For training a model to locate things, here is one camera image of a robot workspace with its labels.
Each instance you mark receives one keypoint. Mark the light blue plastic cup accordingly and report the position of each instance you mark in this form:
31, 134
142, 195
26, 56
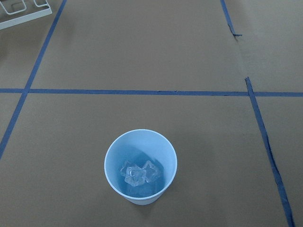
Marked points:
139, 146

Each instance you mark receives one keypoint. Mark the clear ice cubes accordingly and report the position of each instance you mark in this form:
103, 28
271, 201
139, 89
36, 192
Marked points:
137, 176

